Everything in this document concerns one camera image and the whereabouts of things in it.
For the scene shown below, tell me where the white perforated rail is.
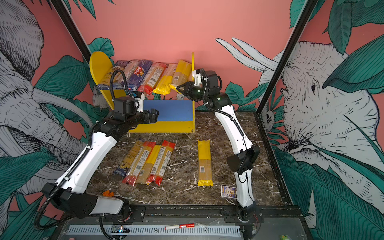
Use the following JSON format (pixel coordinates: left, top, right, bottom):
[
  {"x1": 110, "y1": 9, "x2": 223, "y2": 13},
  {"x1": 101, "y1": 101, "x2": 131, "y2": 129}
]
[{"x1": 64, "y1": 225, "x2": 242, "y2": 238}]

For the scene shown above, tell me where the black base frame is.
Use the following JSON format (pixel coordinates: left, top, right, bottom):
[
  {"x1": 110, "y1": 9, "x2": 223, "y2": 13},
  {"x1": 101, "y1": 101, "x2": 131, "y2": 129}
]
[{"x1": 64, "y1": 203, "x2": 304, "y2": 224}]

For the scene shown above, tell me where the red-end spaghetti pack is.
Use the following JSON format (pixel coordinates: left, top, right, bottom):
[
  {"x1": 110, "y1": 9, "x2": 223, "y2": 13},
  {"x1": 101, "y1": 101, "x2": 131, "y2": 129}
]
[
  {"x1": 122, "y1": 141, "x2": 156, "y2": 186},
  {"x1": 138, "y1": 62, "x2": 168, "y2": 97},
  {"x1": 146, "y1": 140, "x2": 176, "y2": 186}
]

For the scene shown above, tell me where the red white marker pen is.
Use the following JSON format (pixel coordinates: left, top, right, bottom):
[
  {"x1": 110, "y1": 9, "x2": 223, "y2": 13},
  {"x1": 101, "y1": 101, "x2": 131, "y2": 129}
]
[{"x1": 165, "y1": 223, "x2": 196, "y2": 231}]

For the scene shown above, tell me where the clear white-label spaghetti pack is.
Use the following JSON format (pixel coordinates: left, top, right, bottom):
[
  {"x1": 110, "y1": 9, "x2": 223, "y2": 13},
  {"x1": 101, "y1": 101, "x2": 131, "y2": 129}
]
[{"x1": 113, "y1": 60, "x2": 140, "y2": 90}]

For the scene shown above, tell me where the yellow-band spaghetti pack left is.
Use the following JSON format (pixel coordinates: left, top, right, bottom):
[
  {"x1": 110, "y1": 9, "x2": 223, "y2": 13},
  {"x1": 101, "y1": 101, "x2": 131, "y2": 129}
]
[{"x1": 136, "y1": 145, "x2": 161, "y2": 185}]

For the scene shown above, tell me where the blue Barilla spaghetti box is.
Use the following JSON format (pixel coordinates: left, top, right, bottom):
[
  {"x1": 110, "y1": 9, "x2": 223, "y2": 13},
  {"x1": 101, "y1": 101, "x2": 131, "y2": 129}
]
[{"x1": 125, "y1": 60, "x2": 153, "y2": 91}]

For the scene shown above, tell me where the gold blue Molisana spaghetti pack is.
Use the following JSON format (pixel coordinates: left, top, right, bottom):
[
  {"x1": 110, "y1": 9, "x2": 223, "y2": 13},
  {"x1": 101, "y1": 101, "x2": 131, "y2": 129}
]
[{"x1": 113, "y1": 140, "x2": 144, "y2": 177}]

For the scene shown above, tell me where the small green circuit board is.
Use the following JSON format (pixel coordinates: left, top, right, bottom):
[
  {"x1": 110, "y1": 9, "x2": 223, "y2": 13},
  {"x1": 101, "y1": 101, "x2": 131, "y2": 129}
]
[{"x1": 111, "y1": 225, "x2": 131, "y2": 234}]

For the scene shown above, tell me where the wide yellow spaghetti pack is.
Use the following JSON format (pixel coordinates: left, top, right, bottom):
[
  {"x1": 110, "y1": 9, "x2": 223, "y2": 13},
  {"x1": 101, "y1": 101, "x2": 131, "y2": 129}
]
[{"x1": 169, "y1": 60, "x2": 192, "y2": 90}]

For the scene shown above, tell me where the orange toy block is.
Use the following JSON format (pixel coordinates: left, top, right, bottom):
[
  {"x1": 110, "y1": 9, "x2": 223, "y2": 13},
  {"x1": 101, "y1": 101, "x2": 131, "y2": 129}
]
[{"x1": 102, "y1": 191, "x2": 115, "y2": 197}]

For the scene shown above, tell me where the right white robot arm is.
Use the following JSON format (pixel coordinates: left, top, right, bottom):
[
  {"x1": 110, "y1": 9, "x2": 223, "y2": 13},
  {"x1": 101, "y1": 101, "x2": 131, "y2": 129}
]
[{"x1": 177, "y1": 68, "x2": 260, "y2": 222}]

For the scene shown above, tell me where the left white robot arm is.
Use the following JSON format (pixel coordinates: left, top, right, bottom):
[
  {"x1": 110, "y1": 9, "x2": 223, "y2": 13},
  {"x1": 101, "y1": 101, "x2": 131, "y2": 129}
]
[{"x1": 34, "y1": 92, "x2": 159, "y2": 230}]

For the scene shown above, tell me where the small playing card box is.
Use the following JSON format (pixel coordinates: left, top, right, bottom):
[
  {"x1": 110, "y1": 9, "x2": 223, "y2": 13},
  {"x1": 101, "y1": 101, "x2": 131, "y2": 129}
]
[{"x1": 221, "y1": 186, "x2": 237, "y2": 199}]

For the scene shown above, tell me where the yellow shelf unit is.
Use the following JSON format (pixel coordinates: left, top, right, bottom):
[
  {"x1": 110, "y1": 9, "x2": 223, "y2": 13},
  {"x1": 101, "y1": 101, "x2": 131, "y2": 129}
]
[{"x1": 90, "y1": 51, "x2": 195, "y2": 133}]

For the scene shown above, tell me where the narrow yellow spaghetti pack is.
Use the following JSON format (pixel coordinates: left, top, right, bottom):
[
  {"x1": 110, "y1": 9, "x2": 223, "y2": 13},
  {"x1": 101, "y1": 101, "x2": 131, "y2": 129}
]
[{"x1": 153, "y1": 64, "x2": 177, "y2": 95}]

